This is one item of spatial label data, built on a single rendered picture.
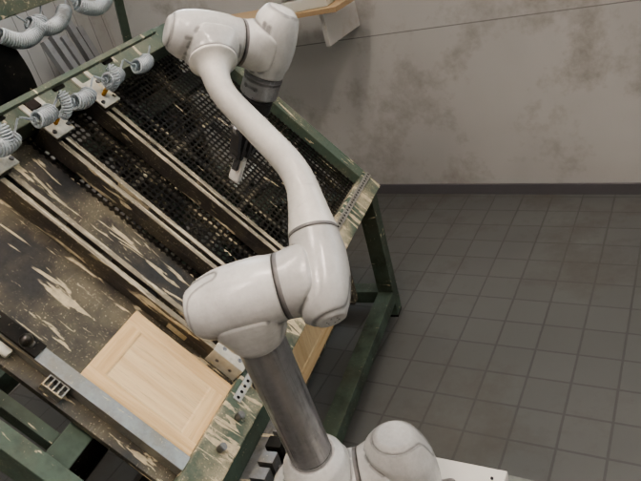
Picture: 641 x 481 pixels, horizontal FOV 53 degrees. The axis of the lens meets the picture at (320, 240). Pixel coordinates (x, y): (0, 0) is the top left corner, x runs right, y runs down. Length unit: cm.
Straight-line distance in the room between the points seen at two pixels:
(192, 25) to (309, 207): 45
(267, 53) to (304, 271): 52
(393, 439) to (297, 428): 25
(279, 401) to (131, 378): 82
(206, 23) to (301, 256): 53
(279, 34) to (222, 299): 59
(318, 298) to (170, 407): 104
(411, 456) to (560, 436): 157
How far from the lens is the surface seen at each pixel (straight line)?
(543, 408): 315
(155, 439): 201
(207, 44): 137
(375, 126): 497
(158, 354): 216
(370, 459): 156
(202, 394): 216
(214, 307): 118
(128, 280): 218
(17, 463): 187
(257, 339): 121
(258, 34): 143
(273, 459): 211
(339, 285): 115
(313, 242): 117
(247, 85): 150
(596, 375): 330
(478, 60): 453
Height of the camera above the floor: 226
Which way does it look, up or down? 28 degrees down
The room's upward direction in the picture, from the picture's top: 16 degrees counter-clockwise
